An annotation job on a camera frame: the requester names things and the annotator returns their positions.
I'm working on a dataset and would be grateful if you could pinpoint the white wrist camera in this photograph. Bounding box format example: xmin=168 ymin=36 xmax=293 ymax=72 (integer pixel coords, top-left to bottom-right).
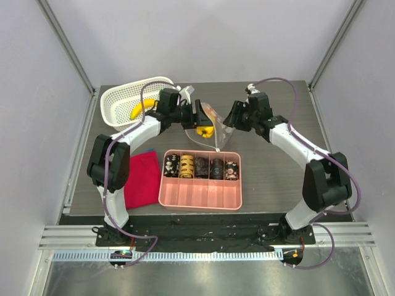
xmin=245 ymin=83 xmax=260 ymax=103
xmin=180 ymin=85 xmax=194 ymax=104

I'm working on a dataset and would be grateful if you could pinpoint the white slotted cable duct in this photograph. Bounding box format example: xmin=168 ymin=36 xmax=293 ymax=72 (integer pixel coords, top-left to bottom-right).
xmin=52 ymin=249 xmax=283 ymax=262

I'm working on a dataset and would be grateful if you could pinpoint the dark brown patterned cloth roll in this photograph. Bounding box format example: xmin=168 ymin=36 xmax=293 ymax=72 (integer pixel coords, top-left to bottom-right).
xmin=194 ymin=156 xmax=209 ymax=179

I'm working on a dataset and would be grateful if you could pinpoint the yellow toy fruit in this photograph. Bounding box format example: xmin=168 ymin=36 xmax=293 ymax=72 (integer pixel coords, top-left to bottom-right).
xmin=196 ymin=126 xmax=215 ymax=139

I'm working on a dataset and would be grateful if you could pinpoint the dark floral rose cloth roll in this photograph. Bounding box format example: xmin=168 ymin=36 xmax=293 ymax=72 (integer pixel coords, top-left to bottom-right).
xmin=224 ymin=160 xmax=239 ymax=181

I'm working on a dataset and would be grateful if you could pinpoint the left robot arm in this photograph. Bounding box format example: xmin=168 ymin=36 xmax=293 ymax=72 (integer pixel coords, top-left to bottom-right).
xmin=87 ymin=88 xmax=214 ymax=246

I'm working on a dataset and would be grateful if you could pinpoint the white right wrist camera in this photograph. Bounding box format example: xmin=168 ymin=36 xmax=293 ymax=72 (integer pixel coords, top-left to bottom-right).
xmin=245 ymin=83 xmax=260 ymax=103

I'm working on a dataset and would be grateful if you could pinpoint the white perforated plastic basket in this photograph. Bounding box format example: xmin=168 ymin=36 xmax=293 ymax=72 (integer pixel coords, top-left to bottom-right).
xmin=100 ymin=76 xmax=181 ymax=131

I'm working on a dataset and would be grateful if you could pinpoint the orange toy fruit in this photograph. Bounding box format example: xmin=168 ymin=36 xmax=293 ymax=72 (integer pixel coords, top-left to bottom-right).
xmin=204 ymin=106 xmax=217 ymax=123

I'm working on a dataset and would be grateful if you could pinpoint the dark blue patterned cloth roll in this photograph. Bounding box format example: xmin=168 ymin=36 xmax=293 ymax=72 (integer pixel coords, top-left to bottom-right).
xmin=210 ymin=158 xmax=224 ymax=180

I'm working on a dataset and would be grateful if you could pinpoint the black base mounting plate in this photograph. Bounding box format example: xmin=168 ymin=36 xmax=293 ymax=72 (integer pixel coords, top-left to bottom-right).
xmin=96 ymin=224 xmax=315 ymax=253

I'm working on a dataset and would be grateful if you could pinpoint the yellow black cloth roll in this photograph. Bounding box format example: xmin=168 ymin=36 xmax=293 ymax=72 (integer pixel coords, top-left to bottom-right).
xmin=179 ymin=155 xmax=194 ymax=178

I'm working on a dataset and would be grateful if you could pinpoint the yellow toy banana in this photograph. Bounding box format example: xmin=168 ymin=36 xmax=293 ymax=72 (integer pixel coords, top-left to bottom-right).
xmin=130 ymin=99 xmax=156 ymax=120

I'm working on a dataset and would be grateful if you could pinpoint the red folded cloth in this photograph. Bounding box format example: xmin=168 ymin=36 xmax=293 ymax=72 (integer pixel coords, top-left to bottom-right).
xmin=124 ymin=151 xmax=161 ymax=210

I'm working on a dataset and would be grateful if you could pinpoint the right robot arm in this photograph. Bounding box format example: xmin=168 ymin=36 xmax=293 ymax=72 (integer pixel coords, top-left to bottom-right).
xmin=224 ymin=92 xmax=352 ymax=244

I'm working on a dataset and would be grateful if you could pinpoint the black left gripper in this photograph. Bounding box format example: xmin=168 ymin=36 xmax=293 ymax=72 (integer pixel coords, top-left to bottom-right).
xmin=170 ymin=100 xmax=212 ymax=130

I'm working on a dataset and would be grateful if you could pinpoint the aluminium frame rail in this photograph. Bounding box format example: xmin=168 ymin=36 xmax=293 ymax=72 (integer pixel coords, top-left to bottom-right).
xmin=39 ymin=221 xmax=375 ymax=253

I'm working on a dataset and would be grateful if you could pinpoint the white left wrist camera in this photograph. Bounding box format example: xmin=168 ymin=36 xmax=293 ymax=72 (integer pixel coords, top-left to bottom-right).
xmin=180 ymin=85 xmax=194 ymax=104

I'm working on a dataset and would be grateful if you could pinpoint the clear polka dot zip bag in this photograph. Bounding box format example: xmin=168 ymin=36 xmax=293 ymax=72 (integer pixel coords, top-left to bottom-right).
xmin=185 ymin=102 xmax=235 ymax=152

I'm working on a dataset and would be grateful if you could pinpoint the pink divided organizer tray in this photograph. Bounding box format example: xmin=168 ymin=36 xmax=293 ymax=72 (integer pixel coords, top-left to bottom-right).
xmin=158 ymin=149 xmax=243 ymax=212

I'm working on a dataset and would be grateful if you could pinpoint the black white dotted cloth roll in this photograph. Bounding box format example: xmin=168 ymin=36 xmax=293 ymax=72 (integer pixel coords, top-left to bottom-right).
xmin=164 ymin=154 xmax=180 ymax=178

